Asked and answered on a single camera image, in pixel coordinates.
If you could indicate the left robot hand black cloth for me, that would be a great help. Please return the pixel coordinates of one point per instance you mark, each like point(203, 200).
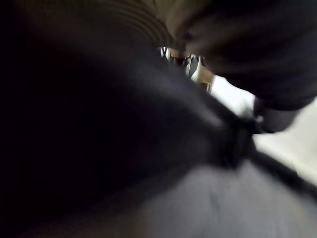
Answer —
point(242, 44)

